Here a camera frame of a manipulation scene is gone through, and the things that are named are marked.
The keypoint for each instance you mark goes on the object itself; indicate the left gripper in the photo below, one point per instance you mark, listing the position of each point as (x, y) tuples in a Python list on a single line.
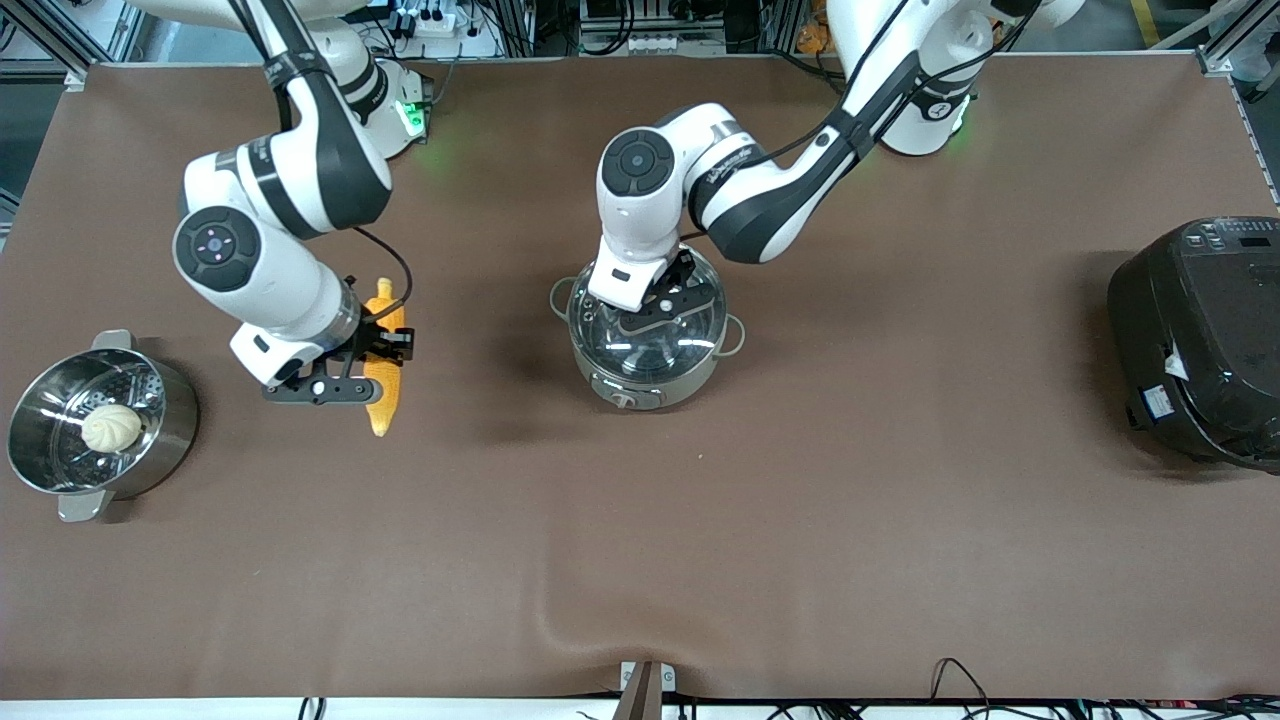
[(683, 268)]

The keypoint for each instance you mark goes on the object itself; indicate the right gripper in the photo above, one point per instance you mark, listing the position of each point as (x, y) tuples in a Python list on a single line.
[(372, 340)]

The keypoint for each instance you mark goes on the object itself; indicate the yellow corn cob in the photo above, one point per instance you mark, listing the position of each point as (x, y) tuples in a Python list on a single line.
[(383, 410)]

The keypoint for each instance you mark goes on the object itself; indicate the round glass pot lid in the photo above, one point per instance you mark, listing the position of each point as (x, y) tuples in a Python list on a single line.
[(650, 358)]

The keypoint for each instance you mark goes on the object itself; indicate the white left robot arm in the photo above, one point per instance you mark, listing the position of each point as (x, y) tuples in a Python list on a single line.
[(780, 200)]

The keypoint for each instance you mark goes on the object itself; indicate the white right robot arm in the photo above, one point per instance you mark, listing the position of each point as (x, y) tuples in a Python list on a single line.
[(300, 160)]

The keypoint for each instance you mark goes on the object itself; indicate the grey-green electric pot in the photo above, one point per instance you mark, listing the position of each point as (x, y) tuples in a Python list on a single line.
[(640, 392)]

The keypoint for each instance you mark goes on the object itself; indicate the stainless steel steamer pot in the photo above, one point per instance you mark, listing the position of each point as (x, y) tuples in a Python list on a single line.
[(60, 470)]

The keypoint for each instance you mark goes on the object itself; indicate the white power strip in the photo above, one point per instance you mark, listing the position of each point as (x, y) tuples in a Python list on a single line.
[(660, 45), (440, 22)]

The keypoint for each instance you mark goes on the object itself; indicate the white steamed bun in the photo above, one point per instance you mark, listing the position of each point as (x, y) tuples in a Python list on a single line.
[(112, 428)]

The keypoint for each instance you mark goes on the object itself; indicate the brown table cover mat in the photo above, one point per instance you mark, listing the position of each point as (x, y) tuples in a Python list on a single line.
[(900, 520)]

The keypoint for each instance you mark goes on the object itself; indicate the metal table clamp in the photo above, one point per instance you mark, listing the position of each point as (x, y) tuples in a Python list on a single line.
[(645, 690)]

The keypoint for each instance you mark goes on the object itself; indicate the white paper tag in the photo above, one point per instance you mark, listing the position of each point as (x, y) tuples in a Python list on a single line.
[(1176, 365)]

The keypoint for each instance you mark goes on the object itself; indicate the dark brown rice cooker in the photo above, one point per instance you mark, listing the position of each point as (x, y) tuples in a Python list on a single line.
[(1210, 330)]

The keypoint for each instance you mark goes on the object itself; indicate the aluminium frame post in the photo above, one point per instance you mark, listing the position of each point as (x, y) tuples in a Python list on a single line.
[(60, 38), (1225, 55)]

